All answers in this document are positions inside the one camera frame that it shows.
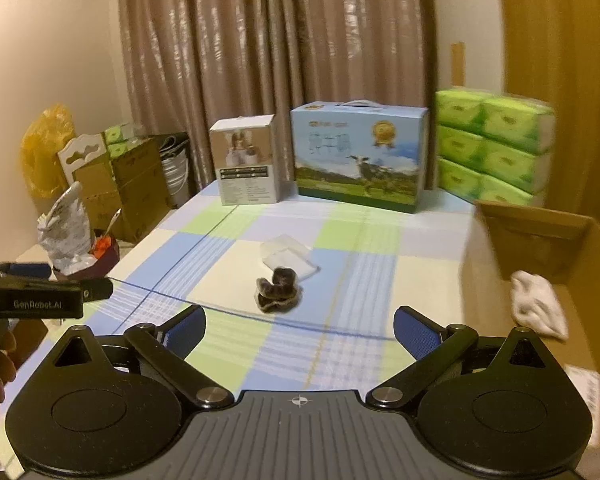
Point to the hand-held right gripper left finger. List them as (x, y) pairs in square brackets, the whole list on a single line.
[(185, 331)]

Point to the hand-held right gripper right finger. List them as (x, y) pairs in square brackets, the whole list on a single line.
[(415, 334)]

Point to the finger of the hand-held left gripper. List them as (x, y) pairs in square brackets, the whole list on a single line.
[(30, 270), (97, 289)]

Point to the dark fuzzy sock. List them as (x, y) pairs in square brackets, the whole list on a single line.
[(280, 290)]

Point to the white sock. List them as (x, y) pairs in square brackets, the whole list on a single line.
[(537, 305)]

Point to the brown cardboard box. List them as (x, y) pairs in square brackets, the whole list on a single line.
[(545, 245)]

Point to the dark red container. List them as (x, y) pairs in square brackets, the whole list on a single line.
[(107, 260)]

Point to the crumpled white plastic bag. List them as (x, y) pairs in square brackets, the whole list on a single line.
[(67, 230)]

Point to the metal spoon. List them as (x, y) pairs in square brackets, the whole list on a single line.
[(112, 222)]

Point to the small brown cardboard carton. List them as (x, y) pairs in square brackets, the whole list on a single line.
[(97, 195)]

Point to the closed brown cardboard carton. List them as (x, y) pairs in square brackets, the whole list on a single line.
[(140, 185)]

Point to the yellow plastic bag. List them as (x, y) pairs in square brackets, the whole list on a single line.
[(42, 155)]

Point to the white carved board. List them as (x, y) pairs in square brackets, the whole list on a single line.
[(82, 152)]

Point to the clear plastic bag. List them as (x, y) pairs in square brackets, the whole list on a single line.
[(290, 252)]

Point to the white bucket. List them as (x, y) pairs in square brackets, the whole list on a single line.
[(175, 180)]

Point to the green tissue pack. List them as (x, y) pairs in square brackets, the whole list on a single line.
[(120, 135)]

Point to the small white product box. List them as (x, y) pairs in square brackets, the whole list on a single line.
[(242, 160)]

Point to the blue milk carton box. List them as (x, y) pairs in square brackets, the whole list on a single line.
[(355, 155)]

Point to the stack of green tissue packs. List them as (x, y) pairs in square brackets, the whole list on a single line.
[(495, 145)]

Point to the wooden strip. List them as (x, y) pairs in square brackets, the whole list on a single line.
[(458, 65)]

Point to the brown shiny curtain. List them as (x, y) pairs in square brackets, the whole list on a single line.
[(280, 50)]

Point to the wooden wardrobe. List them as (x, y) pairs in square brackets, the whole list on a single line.
[(560, 60)]

